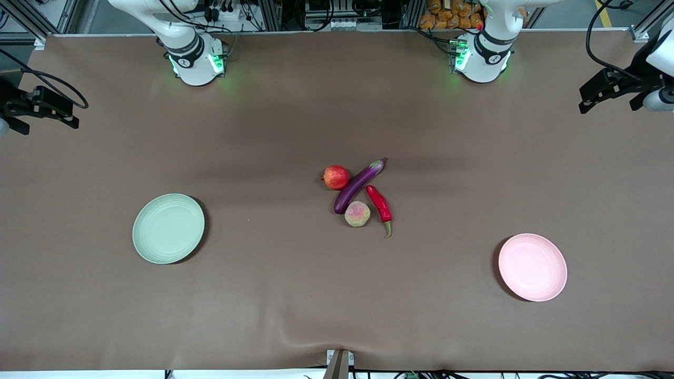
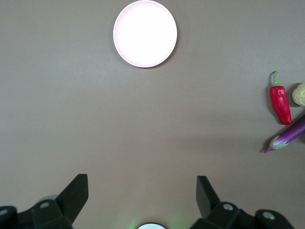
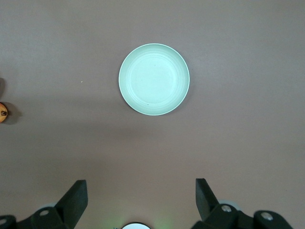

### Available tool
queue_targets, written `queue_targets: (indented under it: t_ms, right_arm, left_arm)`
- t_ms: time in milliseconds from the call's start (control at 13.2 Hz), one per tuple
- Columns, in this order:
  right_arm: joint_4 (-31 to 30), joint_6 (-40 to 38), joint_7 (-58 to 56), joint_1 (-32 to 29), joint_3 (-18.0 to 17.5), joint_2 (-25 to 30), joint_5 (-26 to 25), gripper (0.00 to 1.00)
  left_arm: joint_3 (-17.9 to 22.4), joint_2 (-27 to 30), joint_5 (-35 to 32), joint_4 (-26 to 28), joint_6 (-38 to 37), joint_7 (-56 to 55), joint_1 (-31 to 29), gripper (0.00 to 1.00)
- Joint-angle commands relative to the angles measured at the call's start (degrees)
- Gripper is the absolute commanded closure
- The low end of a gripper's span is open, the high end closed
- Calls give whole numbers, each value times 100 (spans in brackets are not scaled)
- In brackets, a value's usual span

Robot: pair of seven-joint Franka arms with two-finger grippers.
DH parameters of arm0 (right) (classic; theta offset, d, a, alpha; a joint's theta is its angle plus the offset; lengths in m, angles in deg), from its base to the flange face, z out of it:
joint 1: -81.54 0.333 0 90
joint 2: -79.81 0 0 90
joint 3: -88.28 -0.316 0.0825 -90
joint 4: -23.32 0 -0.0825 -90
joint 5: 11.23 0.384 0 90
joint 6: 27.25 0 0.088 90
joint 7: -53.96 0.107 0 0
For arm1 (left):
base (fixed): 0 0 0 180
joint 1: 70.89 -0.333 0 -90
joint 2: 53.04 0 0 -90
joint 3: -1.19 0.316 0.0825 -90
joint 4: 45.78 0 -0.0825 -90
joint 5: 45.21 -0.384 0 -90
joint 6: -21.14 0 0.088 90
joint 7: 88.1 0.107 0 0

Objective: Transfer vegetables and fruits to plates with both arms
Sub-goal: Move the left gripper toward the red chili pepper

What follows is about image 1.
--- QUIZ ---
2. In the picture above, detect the aluminium frame post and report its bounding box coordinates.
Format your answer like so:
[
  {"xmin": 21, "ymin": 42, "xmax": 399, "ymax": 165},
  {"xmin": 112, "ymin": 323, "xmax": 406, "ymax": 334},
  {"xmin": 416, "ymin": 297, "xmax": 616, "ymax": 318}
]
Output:
[{"xmin": 261, "ymin": 0, "xmax": 283, "ymax": 31}]

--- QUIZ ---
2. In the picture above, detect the pink plate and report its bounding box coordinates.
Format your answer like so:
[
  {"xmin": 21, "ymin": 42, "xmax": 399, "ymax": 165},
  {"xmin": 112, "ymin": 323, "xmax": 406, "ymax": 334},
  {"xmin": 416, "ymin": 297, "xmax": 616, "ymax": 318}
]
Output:
[{"xmin": 498, "ymin": 233, "xmax": 568, "ymax": 302}]

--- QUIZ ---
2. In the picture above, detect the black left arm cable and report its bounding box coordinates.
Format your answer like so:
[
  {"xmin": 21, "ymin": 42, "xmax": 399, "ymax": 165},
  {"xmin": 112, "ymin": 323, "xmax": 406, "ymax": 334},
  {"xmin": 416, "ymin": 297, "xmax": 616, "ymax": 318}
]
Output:
[{"xmin": 586, "ymin": 0, "xmax": 661, "ymax": 86}]

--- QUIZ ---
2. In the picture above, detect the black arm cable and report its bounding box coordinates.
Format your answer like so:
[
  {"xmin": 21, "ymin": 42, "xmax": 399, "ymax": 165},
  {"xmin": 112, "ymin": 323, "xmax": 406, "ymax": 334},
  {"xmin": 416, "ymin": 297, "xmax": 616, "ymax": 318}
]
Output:
[
  {"xmin": 586, "ymin": 0, "xmax": 661, "ymax": 86},
  {"xmin": 0, "ymin": 48, "xmax": 89, "ymax": 110}
]

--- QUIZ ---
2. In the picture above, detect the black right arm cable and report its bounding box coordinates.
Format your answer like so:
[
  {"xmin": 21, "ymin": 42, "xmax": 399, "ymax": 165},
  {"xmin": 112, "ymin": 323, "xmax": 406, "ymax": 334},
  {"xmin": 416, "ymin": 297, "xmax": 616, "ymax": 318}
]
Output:
[{"xmin": 0, "ymin": 48, "xmax": 89, "ymax": 110}]

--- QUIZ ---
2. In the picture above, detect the aluminium frame profile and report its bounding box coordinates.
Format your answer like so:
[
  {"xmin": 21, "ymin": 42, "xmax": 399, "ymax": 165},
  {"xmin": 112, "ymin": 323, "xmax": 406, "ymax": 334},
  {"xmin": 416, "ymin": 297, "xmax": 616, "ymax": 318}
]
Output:
[
  {"xmin": 0, "ymin": 0, "xmax": 49, "ymax": 49},
  {"xmin": 629, "ymin": 9, "xmax": 674, "ymax": 43}
]

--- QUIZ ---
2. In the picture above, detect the white connector strip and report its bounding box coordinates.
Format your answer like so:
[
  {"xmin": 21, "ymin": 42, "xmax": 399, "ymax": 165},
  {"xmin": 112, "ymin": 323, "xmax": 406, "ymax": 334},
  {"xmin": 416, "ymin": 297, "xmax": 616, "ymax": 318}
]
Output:
[{"xmin": 328, "ymin": 18, "xmax": 370, "ymax": 31}]

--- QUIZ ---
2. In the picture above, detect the brown table cloth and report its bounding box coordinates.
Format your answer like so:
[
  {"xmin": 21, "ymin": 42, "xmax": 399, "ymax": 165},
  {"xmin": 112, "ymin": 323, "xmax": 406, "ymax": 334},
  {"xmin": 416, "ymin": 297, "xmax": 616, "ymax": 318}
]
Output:
[{"xmin": 0, "ymin": 29, "xmax": 674, "ymax": 372}]

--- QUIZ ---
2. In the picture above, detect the red apple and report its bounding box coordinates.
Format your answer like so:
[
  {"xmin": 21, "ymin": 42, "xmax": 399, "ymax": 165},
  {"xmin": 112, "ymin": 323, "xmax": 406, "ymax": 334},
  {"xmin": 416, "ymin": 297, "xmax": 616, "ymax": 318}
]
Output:
[{"xmin": 322, "ymin": 165, "xmax": 351, "ymax": 191}]

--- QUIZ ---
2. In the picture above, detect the white power strip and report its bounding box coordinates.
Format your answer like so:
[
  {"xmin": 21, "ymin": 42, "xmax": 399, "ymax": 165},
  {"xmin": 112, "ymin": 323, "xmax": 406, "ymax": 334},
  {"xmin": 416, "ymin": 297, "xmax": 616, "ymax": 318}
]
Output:
[{"xmin": 203, "ymin": 0, "xmax": 240, "ymax": 22}]

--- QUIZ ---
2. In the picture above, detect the pink yellow peach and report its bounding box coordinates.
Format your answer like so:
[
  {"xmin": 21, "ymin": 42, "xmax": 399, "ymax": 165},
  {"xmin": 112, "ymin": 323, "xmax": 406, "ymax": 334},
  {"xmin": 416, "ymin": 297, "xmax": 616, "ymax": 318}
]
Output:
[{"xmin": 344, "ymin": 201, "xmax": 371, "ymax": 228}]

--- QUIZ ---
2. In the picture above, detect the red chili pepper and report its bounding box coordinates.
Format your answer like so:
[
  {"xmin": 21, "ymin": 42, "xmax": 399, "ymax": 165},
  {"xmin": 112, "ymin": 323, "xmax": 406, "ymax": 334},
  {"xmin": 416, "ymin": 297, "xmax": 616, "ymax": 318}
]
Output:
[{"xmin": 366, "ymin": 185, "xmax": 394, "ymax": 238}]

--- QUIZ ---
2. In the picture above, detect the purple eggplant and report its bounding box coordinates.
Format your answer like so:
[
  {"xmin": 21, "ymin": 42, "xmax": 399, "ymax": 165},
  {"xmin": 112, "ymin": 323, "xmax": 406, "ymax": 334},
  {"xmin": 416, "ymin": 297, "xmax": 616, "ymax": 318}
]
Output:
[{"xmin": 333, "ymin": 157, "xmax": 389, "ymax": 215}]

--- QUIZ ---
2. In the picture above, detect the bag of orange snacks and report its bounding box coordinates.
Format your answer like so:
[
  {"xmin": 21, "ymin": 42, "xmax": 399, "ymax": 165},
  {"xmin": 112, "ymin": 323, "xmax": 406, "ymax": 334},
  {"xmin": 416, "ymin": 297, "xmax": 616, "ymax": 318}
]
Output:
[{"xmin": 420, "ymin": 0, "xmax": 485, "ymax": 30}]

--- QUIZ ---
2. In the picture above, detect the light green plate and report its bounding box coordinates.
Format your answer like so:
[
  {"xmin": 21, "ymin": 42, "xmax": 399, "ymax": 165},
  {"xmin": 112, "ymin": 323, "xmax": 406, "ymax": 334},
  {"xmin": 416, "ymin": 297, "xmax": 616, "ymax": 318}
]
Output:
[{"xmin": 132, "ymin": 193, "xmax": 205, "ymax": 265}]

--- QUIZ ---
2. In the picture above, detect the metal table edge bracket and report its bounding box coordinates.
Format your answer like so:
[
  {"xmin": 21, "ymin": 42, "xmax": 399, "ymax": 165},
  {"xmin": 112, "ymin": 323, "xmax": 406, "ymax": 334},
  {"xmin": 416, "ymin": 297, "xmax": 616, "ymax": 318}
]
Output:
[{"xmin": 325, "ymin": 349, "xmax": 355, "ymax": 379}]

